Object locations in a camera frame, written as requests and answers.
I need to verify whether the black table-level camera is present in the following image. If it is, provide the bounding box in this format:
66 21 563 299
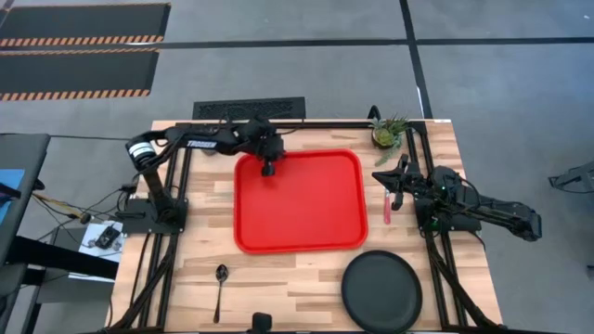
251 312 274 334

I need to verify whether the black mat with hazard stripes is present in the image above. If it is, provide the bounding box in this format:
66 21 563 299
0 2 172 48
0 47 161 102

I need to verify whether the red plastic tray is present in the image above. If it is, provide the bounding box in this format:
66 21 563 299
233 148 370 255

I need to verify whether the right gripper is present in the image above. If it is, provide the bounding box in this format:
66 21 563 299
371 155 440 212

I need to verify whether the yellow cable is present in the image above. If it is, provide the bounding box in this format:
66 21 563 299
32 192 84 220

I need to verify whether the grey side desk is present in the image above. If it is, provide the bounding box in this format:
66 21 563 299
0 133 51 268

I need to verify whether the blue item on desk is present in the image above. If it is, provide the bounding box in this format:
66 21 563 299
0 168 25 224

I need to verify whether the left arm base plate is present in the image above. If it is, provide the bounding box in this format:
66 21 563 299
121 197 189 236

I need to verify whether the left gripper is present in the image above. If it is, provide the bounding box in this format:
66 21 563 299
252 119 287 178

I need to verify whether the grey metal stand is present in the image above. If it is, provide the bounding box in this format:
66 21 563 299
548 161 594 194

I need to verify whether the dark metal spoon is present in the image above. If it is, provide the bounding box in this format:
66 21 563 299
212 263 230 325

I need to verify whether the white paper sheet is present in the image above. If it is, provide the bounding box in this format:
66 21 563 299
78 221 125 264

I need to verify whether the pink pen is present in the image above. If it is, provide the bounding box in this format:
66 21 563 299
382 187 393 225

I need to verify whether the black cable bundle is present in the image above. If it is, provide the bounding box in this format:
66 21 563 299
32 181 140 242

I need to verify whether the black handheld controller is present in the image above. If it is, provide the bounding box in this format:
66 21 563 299
95 225 122 250

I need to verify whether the black round plate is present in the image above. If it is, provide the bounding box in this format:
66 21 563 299
341 250 424 334

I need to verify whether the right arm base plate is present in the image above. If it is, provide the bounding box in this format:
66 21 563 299
415 197 483 233

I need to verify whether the small potted succulent plant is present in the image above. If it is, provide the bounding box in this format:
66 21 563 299
368 114 412 167

